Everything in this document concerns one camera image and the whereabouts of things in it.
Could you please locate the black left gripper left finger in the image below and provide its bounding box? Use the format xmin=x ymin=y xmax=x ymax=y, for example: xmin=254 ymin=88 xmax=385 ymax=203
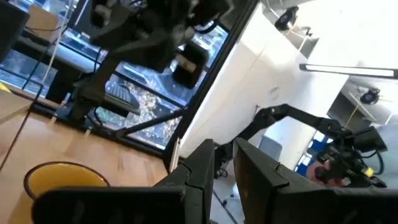
xmin=30 ymin=138 xmax=216 ymax=224

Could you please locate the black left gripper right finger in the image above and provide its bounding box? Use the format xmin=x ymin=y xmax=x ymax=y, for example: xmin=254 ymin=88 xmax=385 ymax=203
xmin=233 ymin=138 xmax=398 ymax=224

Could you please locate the black laptop keyboard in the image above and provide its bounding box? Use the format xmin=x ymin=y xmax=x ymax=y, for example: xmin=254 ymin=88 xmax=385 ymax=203
xmin=103 ymin=80 xmax=141 ymax=116

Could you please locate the black ceiling fixture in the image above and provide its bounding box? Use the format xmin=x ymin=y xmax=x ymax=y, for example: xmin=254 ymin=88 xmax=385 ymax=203
xmin=359 ymin=88 xmax=381 ymax=106
xmin=274 ymin=6 xmax=300 ymax=32

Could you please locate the dark grey desk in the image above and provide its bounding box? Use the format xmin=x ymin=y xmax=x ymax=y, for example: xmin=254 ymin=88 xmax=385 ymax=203
xmin=12 ymin=32 xmax=108 ymax=105

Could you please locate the amber glass mug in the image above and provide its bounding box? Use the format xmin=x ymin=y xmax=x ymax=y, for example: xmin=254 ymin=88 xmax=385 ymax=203
xmin=23 ymin=161 xmax=111 ymax=200

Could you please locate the long ceiling light bar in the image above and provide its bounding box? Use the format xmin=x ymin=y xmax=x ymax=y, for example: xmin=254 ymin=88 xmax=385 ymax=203
xmin=298 ymin=63 xmax=398 ymax=80

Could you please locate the cardboard box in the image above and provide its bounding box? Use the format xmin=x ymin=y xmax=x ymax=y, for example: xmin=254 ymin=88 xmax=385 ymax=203
xmin=25 ymin=4 xmax=64 ymax=44

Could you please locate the black monitor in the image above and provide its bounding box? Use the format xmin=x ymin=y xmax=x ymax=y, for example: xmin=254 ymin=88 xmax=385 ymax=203
xmin=0 ymin=0 xmax=31 ymax=64

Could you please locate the black aluminium rig frame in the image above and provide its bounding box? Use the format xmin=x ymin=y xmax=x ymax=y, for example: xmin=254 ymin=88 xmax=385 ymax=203
xmin=29 ymin=0 xmax=259 ymax=172

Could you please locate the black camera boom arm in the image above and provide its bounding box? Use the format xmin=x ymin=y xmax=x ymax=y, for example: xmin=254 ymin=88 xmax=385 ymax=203
xmin=213 ymin=103 xmax=389 ymax=189

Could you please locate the white cable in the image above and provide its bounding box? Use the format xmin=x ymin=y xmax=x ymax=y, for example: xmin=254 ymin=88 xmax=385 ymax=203
xmin=41 ymin=0 xmax=74 ymax=85

